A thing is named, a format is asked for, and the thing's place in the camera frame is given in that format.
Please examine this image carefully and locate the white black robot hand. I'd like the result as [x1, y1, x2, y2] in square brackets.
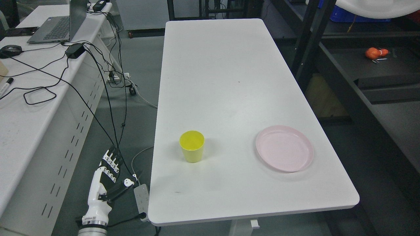
[81, 145, 138, 227]

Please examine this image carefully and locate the yellow plastic cup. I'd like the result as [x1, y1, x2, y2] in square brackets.
[179, 130, 205, 163]

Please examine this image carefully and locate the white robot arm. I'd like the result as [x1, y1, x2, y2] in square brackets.
[77, 225, 108, 236]

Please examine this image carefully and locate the black metal shelf rack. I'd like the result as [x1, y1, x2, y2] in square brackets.
[272, 0, 419, 211]

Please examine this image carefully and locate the orange toy on shelf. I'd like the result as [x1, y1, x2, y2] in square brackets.
[365, 47, 389, 60]

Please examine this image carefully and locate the white desk control panel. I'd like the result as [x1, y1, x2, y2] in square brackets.
[134, 184, 149, 222]

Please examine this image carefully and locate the white side desk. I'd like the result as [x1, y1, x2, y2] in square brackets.
[0, 14, 109, 236]

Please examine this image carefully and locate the white power strip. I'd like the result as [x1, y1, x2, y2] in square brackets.
[107, 71, 131, 83]

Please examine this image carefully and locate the black power adapter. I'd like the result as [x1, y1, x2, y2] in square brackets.
[65, 43, 86, 59]

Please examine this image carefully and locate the black marker pen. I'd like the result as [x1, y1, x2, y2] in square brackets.
[0, 77, 14, 97]

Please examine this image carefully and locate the grey laptop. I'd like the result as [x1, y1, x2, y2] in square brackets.
[27, 0, 88, 44]

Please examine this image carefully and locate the black computer mouse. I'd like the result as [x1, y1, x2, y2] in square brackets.
[0, 45, 24, 59]

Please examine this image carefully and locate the black smartphone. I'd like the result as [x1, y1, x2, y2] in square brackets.
[5, 27, 39, 37]

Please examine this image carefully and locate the black charger brick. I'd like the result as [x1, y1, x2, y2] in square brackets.
[92, 0, 107, 12]

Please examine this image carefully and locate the pink plastic plate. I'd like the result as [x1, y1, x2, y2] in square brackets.
[256, 125, 314, 173]

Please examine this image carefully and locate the blue plastic crate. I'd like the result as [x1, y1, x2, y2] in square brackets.
[330, 6, 391, 23]

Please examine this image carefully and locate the black looped cable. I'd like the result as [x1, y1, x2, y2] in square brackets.
[0, 56, 70, 106]

